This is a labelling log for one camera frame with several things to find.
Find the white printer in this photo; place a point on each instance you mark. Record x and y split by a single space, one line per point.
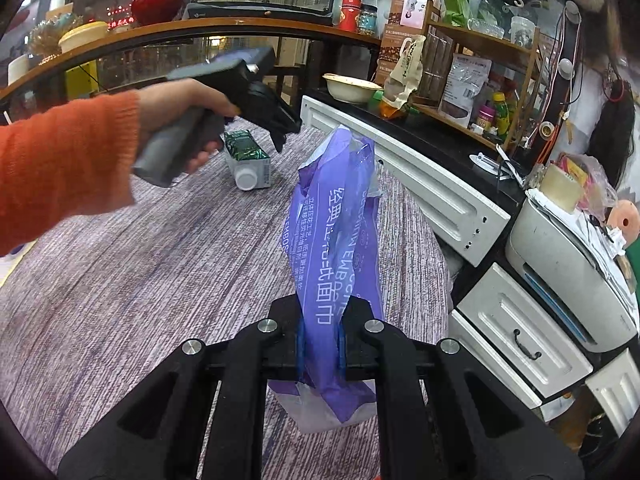
562 258

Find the glass jar blue contents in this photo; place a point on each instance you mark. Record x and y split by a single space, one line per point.
368 20

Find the dark wooden railing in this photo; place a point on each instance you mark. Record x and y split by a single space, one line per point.
144 55

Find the red tin can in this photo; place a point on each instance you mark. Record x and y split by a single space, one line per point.
349 15

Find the white drawer cabinet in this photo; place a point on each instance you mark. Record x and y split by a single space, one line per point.
497 316

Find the cream ceramic bowl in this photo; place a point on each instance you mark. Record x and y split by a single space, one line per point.
349 89

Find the left hand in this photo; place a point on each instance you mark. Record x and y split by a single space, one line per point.
162 104

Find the beige paper snack bag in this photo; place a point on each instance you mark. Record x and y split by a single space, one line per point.
406 76

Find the orange sleeve left forearm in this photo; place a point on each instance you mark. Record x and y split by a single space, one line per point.
72 159

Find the purple tissue pack wrapper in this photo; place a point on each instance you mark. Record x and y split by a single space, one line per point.
330 237

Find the wooden shelf rack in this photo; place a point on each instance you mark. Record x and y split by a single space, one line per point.
476 83

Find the green white milk carton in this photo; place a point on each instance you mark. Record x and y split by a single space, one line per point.
249 164

